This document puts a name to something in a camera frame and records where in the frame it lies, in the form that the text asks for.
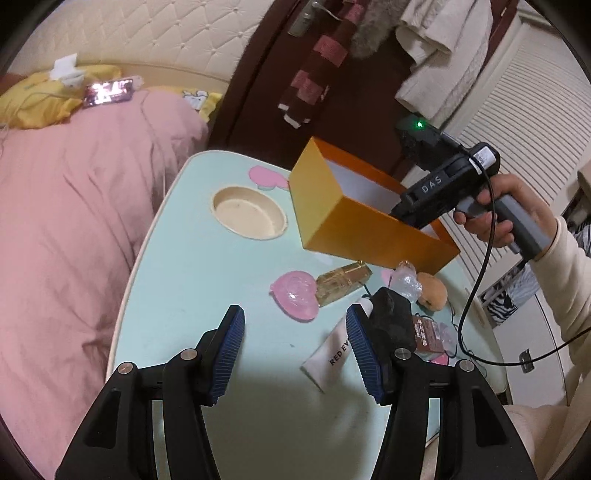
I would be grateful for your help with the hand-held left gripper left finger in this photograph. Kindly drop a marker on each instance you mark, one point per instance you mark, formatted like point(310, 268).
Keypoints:
point(226, 355)

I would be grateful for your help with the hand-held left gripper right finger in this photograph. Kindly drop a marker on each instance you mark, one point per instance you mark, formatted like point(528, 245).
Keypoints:
point(364, 355)

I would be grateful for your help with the white cosmetic tube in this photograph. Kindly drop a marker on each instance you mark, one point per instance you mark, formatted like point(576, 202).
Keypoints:
point(330, 355)

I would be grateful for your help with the brown card box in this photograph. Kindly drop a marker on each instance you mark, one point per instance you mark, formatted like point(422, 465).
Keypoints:
point(427, 334)

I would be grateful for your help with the gold perfume bottle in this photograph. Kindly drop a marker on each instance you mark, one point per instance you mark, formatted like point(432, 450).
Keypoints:
point(341, 281)

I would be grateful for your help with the orange cardboard box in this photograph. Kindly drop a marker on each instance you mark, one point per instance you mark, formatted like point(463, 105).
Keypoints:
point(369, 235)

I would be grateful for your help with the clear plastic wrap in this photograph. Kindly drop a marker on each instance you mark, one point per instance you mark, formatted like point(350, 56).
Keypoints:
point(408, 281)

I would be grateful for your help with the tan plush toy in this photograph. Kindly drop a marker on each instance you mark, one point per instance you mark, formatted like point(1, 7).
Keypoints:
point(431, 290)

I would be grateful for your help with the pink heart-shaped case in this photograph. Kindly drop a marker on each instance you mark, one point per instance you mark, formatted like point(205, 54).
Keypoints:
point(295, 293)

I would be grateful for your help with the person's right forearm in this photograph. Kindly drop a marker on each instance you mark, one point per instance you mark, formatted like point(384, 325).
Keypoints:
point(570, 277)

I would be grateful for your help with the mint cartoon desktop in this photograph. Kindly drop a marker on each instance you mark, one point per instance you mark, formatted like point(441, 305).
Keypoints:
point(221, 277)

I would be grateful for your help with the person's right hand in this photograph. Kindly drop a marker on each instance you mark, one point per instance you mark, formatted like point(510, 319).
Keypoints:
point(521, 191)

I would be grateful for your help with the white hanging towel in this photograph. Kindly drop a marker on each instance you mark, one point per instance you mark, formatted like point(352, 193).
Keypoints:
point(438, 69)

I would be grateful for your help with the zebra print item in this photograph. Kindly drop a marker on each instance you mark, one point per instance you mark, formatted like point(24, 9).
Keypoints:
point(503, 304)

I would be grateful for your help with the white slatted closet door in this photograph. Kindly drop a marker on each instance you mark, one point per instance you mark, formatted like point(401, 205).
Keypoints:
point(531, 92)

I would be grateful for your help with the brown pink striped scarf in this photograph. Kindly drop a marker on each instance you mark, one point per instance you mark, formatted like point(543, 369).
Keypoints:
point(318, 69)

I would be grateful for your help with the grey fur collar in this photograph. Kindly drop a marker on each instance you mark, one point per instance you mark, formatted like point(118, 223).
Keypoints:
point(371, 32)

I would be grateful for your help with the person's cream clothed body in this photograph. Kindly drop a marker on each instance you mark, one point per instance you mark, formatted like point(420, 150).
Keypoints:
point(545, 438)

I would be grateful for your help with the dark brown door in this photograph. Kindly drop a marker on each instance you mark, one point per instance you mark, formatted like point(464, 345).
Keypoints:
point(258, 92)

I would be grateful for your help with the yellow cartoon pillow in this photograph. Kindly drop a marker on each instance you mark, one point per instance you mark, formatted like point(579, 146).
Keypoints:
point(203, 99)

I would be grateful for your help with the smartphone with lit screen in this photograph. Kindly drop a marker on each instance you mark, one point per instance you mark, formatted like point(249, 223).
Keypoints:
point(108, 91)

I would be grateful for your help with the yellow garment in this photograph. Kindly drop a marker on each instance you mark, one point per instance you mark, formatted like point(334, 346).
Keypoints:
point(41, 104)

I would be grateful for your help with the cream tufted headboard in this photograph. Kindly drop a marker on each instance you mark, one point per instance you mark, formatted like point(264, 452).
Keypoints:
point(161, 37)

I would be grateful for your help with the white charger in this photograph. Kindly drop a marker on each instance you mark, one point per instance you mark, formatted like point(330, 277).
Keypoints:
point(67, 71)

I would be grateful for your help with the dark red pillow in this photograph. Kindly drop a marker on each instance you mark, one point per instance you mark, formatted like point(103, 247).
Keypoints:
point(9, 83)

